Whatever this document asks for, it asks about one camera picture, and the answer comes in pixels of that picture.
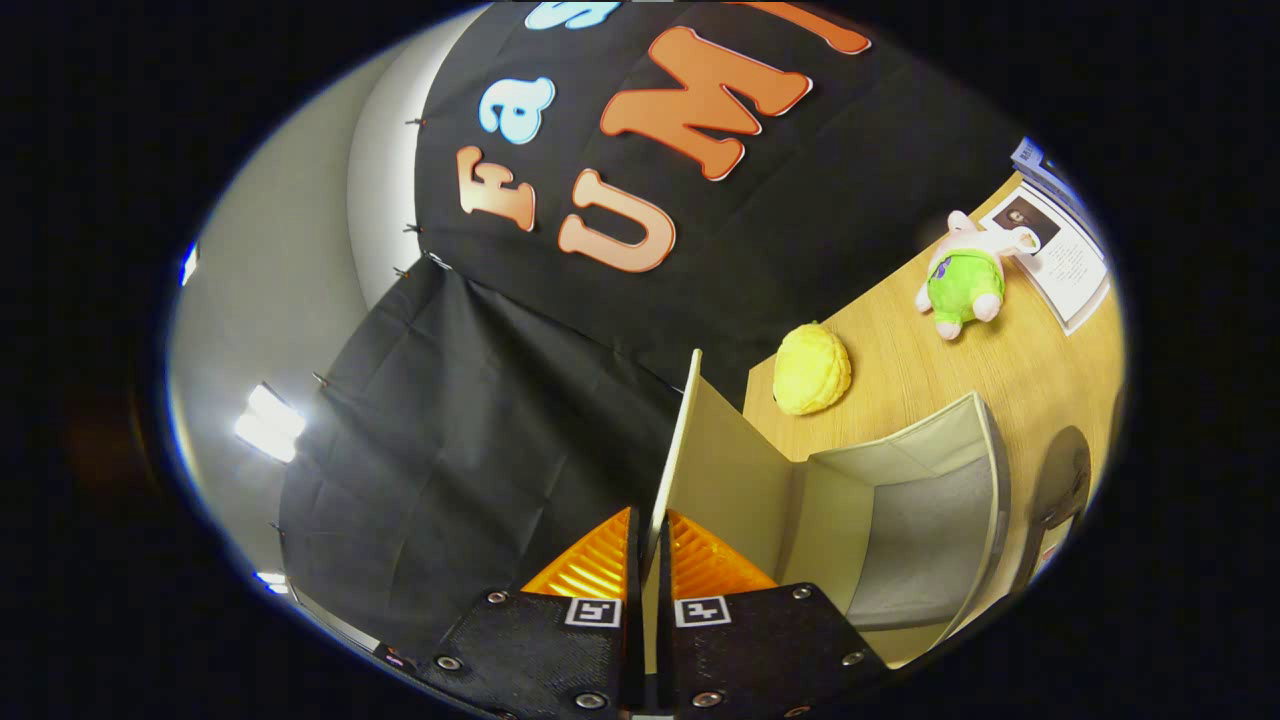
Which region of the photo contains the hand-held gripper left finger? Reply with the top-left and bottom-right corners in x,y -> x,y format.
385,505 -> 646,720

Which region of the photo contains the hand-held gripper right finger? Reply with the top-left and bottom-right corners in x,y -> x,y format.
655,510 -> 891,720

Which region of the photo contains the beige fabric storage box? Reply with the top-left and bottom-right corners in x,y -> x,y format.
640,348 -> 1013,671

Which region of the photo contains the yellow bumpy plush ball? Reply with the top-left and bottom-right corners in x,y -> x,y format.
772,322 -> 854,416

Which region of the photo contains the ceiling light panel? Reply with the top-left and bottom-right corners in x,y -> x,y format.
233,383 -> 306,463

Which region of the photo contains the green and pink plush toy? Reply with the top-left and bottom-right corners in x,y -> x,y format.
914,210 -> 1041,341

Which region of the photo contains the row of black clips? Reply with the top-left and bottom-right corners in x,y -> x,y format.
268,115 -> 441,536

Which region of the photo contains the white portrait cover book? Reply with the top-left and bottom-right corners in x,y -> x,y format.
978,180 -> 1111,336

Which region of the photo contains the blue cover book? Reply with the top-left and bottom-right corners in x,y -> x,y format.
1010,137 -> 1086,216

